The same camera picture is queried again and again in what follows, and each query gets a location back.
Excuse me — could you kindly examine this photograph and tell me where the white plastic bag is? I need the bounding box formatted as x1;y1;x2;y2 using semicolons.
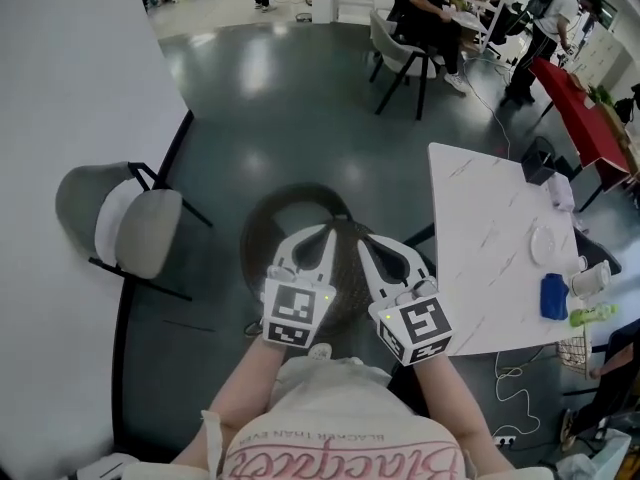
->
554;427;632;480

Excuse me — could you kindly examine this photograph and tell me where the small green potted plant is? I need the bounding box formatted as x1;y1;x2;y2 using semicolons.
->
587;83;616;107

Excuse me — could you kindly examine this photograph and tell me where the clear plastic cup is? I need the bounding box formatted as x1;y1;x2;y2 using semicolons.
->
568;259;614;299

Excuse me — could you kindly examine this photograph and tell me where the black square container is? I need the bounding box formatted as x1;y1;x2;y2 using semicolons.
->
519;136;559;185

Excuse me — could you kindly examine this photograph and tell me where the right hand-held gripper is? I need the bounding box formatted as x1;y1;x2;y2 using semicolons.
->
356;234;455;368

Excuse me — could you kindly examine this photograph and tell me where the white tissue pack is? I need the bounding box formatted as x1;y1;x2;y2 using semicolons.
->
547;172;576;212

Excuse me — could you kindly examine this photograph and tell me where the white power cable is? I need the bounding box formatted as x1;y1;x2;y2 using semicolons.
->
459;52;512;162
493;350;542;439

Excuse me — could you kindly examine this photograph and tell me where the white marble table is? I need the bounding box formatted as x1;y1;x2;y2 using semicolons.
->
427;141;591;358

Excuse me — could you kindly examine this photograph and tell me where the white plate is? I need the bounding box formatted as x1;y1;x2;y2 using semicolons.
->
529;223;560;265

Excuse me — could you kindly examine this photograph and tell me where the green drink bottle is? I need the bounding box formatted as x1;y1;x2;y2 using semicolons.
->
568;302;620;328

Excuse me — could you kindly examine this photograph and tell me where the left hand-held gripper camera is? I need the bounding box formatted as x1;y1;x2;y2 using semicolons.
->
267;265;301;285

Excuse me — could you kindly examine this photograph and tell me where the person's right forearm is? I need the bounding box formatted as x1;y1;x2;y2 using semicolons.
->
413;353;519;472

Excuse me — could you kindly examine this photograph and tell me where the person's left forearm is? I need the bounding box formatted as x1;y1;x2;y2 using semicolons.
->
172;336;284;469

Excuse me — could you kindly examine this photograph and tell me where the blue cloth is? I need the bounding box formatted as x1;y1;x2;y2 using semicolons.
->
539;272;571;322

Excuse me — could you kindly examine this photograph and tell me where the red cloth covered table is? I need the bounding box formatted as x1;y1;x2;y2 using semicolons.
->
528;56;634;194

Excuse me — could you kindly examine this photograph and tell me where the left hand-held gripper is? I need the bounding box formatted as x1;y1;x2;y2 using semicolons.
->
261;219;346;351

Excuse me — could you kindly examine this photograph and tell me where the grey upholstered chair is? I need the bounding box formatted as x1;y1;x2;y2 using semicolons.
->
54;161;214;303
368;9;444;121

